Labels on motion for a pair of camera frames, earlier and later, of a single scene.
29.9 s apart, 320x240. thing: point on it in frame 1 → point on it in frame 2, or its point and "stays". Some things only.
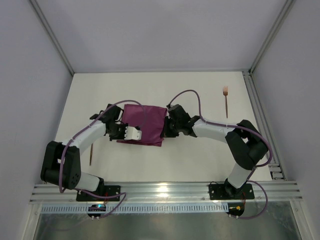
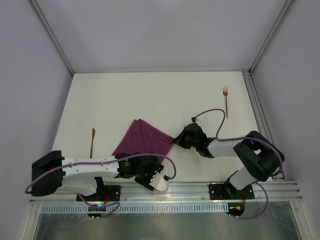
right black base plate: (228, 192) stays
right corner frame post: (285, 10) stays
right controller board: (236, 209) stays
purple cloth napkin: (151, 121) → (142, 138)
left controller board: (97, 207) stays
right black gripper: (166, 127) → (185, 137)
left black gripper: (117, 131) → (152, 170)
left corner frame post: (52, 36) stays
